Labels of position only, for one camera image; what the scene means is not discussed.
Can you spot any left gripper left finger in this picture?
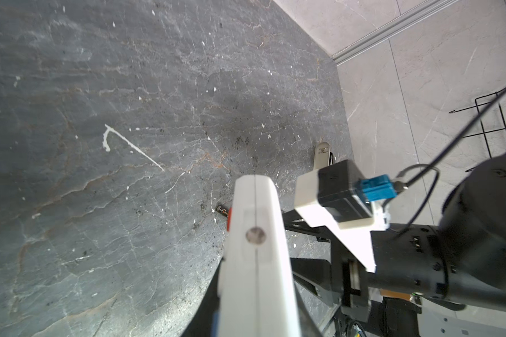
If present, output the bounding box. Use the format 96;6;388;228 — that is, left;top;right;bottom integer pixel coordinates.
181;261;222;337

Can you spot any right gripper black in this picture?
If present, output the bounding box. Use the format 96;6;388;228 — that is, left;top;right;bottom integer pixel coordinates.
283;154;506;312

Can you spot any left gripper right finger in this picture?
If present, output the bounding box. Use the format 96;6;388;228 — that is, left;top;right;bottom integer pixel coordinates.
295;290;323;337

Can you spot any white remote control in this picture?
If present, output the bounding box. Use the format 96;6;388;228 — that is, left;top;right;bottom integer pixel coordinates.
214;175;302;336

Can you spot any AAA battery near remote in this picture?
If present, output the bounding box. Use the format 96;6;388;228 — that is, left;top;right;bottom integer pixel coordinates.
215;204;229;218

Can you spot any white zip tie scrap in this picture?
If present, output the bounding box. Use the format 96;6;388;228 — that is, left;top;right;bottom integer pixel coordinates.
102;124;166;172

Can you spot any black wire hook rack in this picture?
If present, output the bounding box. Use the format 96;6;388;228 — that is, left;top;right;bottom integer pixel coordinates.
448;88;506;173

